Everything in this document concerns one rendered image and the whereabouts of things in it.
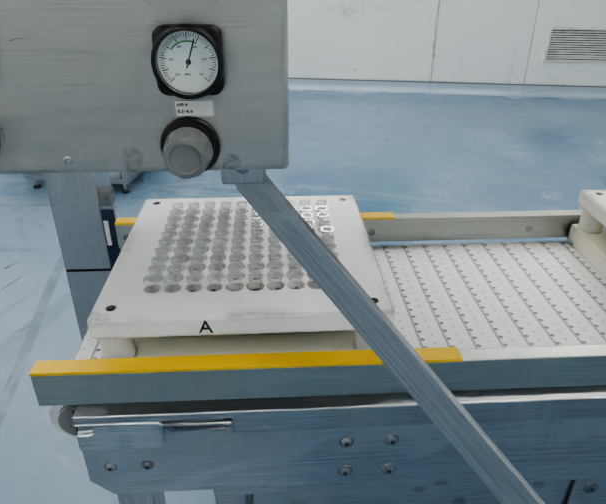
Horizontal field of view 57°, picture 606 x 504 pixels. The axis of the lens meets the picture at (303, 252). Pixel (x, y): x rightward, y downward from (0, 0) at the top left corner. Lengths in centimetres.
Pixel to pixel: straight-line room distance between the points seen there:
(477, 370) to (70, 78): 36
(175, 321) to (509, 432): 31
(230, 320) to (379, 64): 519
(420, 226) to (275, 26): 44
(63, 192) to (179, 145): 43
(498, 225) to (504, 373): 29
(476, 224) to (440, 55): 489
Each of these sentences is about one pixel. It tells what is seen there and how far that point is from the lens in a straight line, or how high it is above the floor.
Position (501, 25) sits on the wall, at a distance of 563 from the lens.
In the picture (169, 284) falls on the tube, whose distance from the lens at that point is 48.
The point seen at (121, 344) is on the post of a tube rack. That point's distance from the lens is 48.
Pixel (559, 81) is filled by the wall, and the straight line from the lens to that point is 583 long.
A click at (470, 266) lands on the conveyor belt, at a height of 85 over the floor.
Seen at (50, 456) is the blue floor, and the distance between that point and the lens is 170.
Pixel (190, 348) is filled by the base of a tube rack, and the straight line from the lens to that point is 49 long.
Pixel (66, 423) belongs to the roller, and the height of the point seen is 82.
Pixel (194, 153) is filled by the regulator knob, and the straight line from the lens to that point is 31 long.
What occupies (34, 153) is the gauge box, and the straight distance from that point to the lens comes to 36.
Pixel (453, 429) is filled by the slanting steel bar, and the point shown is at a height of 89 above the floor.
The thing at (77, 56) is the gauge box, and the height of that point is 112.
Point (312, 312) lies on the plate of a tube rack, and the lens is 45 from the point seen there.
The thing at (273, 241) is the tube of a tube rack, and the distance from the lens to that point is 53.
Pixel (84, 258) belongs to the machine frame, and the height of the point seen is 83.
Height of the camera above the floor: 117
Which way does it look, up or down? 28 degrees down
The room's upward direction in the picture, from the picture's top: straight up
